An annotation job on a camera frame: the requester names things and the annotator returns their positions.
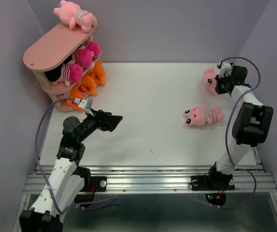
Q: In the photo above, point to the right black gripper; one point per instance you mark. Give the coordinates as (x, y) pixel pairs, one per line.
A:
(218, 90)

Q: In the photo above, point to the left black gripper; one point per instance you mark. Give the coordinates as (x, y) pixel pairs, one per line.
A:
(104, 120)

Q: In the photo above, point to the pink axolotl plush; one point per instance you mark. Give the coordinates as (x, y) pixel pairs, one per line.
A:
(209, 79)
(200, 116)

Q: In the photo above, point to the pink axolotl plush front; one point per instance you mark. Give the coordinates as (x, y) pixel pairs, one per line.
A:
(200, 116)

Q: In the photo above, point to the orange shark plush back-facing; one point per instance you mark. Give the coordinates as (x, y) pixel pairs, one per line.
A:
(76, 92)

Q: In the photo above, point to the orange shark plush mouth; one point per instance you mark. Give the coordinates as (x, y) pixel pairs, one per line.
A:
(98, 73)

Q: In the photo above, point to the doll plush edge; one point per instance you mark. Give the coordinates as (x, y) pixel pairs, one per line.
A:
(65, 73)

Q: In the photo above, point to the doll plush black hair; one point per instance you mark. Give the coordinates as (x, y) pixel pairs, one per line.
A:
(83, 57)

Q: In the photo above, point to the orange shark plush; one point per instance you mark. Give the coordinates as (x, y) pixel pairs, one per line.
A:
(88, 84)

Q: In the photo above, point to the doll plush pink striped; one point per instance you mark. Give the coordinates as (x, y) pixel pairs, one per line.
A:
(93, 47)

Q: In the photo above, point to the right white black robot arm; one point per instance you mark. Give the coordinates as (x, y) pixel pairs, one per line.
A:
(248, 123)

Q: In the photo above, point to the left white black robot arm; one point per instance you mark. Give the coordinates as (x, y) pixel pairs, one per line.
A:
(67, 177)

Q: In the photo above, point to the pink three-tier wooden shelf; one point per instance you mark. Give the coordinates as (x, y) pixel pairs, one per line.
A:
(48, 53)

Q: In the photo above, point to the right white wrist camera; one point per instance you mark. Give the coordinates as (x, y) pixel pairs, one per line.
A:
(225, 69)

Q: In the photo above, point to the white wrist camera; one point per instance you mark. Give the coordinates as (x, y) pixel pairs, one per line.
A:
(85, 105)
(225, 69)

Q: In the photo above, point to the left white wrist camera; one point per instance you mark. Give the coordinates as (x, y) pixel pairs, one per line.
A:
(85, 105)

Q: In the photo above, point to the aluminium mounting rail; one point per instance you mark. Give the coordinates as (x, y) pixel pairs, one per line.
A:
(175, 179)

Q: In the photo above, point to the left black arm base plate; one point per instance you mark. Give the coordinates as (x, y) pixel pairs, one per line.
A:
(94, 184)

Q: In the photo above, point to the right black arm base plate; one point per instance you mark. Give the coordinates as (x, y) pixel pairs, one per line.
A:
(206, 183)

